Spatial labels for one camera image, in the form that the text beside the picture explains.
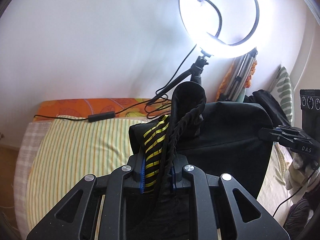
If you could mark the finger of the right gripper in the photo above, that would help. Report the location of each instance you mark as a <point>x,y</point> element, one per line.
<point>287,129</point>
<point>267,134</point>

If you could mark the yellow striped bed cover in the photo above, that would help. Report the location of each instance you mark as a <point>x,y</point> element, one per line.
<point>72,149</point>

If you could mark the silver folded tripod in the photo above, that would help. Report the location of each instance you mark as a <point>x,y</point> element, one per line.
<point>240,74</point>

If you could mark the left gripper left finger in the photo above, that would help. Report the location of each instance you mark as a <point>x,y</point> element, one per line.
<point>95,207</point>

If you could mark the pink checkered blanket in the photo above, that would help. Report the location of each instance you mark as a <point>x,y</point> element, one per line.
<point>32,138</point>

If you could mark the green white patterned pillow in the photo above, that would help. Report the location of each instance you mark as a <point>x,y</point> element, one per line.
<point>281,89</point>

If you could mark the right hand white glove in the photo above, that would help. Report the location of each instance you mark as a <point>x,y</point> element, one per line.
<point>301,174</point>

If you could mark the black mini tripod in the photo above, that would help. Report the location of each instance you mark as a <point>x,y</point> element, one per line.
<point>194,71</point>

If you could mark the white ring light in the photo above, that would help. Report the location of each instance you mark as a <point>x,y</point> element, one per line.
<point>222,28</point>

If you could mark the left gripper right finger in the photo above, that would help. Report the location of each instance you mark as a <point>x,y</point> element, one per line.
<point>220,208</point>

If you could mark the black yellow sport pants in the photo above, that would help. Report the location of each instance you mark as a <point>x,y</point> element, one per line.
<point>218,138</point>

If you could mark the black phone holder gooseneck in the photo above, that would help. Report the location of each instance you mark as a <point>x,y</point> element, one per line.
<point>212,18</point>

